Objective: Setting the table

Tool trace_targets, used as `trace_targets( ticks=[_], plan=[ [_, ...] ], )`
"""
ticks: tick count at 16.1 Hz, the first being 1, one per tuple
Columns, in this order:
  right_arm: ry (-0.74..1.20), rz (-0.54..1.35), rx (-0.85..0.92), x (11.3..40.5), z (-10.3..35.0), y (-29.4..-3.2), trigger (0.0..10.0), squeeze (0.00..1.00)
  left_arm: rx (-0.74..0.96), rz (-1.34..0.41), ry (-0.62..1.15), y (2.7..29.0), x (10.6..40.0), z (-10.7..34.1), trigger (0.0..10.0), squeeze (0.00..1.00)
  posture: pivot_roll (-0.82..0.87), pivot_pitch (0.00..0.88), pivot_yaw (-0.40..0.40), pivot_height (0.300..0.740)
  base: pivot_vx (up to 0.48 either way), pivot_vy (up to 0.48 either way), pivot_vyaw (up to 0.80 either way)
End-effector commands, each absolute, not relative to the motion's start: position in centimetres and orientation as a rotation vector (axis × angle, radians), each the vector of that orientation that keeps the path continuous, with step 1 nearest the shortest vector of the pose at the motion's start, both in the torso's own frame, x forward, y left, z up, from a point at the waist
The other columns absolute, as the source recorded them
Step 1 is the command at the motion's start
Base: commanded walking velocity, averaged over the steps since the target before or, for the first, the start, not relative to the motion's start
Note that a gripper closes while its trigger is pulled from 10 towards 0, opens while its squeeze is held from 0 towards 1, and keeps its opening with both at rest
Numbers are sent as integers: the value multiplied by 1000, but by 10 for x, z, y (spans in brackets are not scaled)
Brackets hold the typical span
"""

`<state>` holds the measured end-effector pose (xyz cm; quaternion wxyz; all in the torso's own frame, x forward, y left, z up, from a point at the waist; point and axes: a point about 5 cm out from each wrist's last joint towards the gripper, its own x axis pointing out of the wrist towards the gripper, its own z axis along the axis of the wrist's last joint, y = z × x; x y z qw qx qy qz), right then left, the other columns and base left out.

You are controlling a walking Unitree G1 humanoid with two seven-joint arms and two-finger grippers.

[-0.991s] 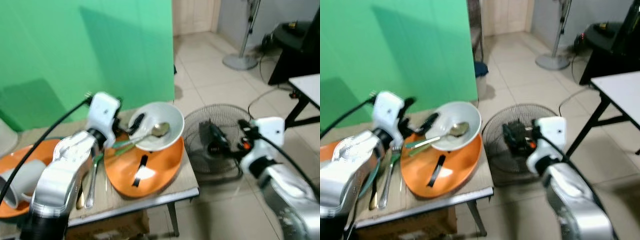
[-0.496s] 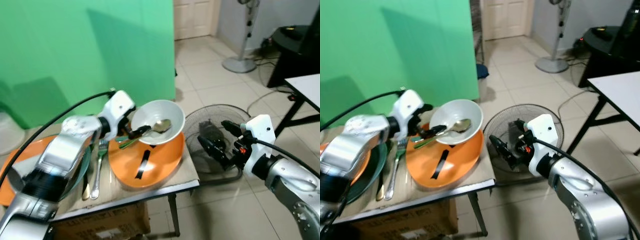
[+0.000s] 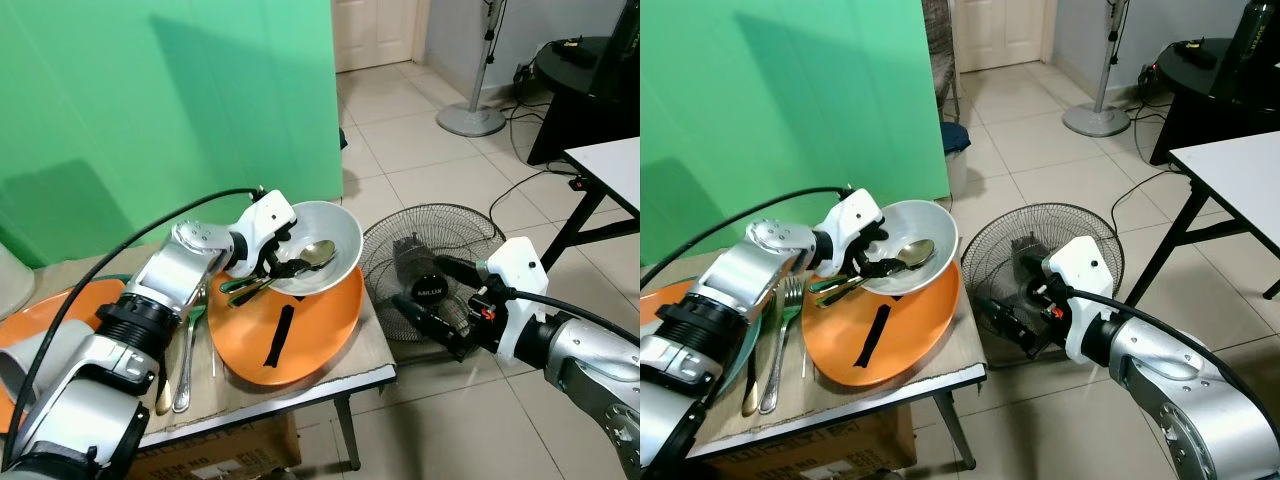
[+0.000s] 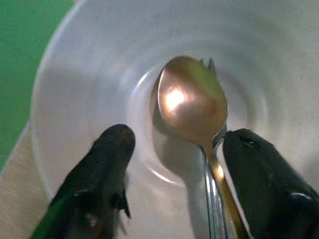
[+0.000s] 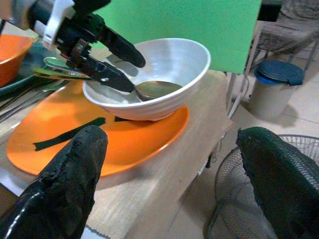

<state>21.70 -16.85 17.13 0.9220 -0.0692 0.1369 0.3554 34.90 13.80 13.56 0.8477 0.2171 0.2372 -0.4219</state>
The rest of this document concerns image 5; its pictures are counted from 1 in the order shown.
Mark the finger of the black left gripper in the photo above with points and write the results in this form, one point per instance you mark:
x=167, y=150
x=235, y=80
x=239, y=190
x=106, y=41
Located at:
x=109, y=76
x=124, y=48

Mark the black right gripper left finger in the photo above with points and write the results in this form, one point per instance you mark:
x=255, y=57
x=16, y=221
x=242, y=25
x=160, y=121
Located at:
x=62, y=184

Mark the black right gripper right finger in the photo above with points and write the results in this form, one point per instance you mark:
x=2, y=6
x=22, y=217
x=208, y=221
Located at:
x=281, y=179

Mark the metal spoon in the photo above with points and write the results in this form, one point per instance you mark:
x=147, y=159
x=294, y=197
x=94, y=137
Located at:
x=159, y=89

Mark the dark green strip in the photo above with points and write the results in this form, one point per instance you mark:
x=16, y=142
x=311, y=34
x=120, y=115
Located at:
x=69, y=134

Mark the white ceramic bowl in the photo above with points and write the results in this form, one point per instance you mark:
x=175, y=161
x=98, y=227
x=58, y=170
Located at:
x=174, y=57

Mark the orange bowl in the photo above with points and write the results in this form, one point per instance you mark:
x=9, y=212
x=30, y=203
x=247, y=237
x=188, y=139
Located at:
x=12, y=57

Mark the orange oval plate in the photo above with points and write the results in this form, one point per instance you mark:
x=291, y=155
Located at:
x=124, y=144

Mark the silver metal chopstick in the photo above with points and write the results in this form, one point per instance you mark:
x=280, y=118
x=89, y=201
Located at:
x=22, y=105
x=30, y=95

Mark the green board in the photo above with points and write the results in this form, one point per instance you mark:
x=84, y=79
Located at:
x=199, y=25

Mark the grey bucket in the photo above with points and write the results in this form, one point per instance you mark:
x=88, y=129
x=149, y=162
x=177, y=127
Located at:
x=271, y=99

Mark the dark green plate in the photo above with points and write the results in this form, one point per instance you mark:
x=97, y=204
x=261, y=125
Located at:
x=15, y=86

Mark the blue bucket lid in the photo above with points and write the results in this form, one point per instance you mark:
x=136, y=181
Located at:
x=279, y=72

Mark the woven grey chair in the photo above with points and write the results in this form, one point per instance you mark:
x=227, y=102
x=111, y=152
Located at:
x=294, y=32

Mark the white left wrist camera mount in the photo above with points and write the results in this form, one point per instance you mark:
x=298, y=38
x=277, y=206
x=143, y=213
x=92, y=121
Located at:
x=56, y=20

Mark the white metal frame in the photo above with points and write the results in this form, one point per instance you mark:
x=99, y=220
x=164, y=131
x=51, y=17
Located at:
x=236, y=97

